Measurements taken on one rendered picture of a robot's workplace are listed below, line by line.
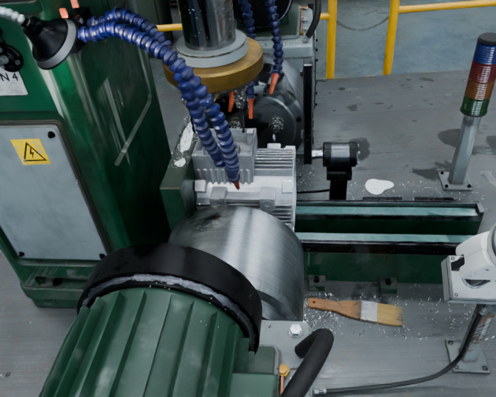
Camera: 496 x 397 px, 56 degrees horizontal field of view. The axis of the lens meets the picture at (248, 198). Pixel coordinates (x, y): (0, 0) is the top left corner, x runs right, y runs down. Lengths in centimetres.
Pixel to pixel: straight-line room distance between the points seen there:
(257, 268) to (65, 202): 40
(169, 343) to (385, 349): 70
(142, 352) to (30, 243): 68
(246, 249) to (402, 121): 108
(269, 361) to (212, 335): 18
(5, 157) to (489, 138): 136
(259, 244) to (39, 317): 65
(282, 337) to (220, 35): 49
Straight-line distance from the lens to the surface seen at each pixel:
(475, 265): 68
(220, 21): 81
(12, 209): 99
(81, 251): 101
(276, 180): 95
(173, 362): 39
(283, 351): 60
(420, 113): 174
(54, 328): 118
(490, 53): 123
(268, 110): 116
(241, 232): 73
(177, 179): 88
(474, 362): 106
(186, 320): 41
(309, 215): 112
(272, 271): 71
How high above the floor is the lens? 167
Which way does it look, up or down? 40 degrees down
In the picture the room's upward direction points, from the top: 6 degrees counter-clockwise
